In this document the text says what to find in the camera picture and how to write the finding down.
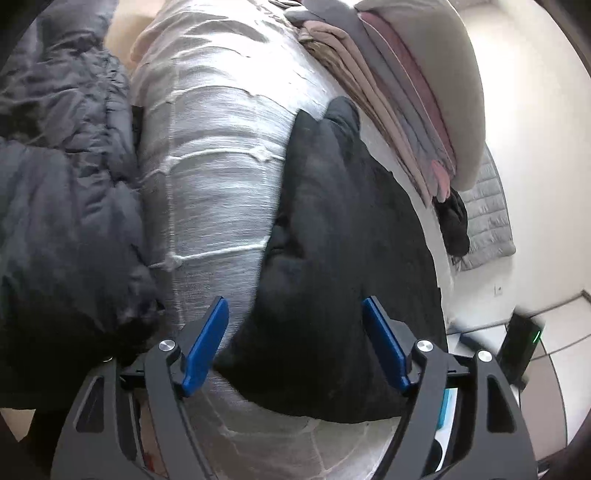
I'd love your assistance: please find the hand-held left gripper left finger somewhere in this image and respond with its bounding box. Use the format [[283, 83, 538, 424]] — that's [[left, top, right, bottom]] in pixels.
[[50, 296, 230, 480]]

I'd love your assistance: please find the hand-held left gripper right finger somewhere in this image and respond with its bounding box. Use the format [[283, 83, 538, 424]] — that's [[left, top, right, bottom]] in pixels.
[[361, 296, 539, 480]]

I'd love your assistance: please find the black coat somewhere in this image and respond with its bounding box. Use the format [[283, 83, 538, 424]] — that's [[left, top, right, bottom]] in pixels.
[[212, 96, 448, 423]]

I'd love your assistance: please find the stack of folded clothes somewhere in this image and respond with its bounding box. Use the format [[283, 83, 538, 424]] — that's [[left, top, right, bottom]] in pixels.
[[286, 0, 455, 185]]

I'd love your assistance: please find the black device with green light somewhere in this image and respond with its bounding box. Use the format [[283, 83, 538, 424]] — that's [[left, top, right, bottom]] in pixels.
[[498, 311, 546, 384]]

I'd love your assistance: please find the black puffer jacket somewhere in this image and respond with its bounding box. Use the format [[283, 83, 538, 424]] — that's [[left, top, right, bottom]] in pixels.
[[434, 187, 471, 259]]

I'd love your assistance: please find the white textured bed cover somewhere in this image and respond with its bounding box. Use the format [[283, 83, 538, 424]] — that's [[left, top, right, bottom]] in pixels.
[[129, 0, 462, 480]]

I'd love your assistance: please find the grey quilted blanket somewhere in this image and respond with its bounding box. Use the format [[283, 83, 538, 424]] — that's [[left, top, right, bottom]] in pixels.
[[455, 148, 517, 271]]

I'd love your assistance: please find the pink folded blanket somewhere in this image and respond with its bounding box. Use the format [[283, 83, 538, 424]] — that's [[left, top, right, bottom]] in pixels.
[[427, 157, 458, 204]]

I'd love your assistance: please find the dark grey puffer coat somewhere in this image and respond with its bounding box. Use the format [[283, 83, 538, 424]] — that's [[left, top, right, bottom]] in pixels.
[[0, 0, 167, 409]]

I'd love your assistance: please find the beige folded blanket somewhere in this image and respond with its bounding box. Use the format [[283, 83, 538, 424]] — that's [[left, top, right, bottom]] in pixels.
[[298, 18, 437, 206]]

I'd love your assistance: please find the maroon folded blanket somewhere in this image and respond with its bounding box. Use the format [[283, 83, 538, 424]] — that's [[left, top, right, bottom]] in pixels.
[[358, 11, 458, 181]]

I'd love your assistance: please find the stack of folded blankets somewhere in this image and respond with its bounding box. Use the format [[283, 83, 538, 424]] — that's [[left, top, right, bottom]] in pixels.
[[355, 0, 486, 192]]

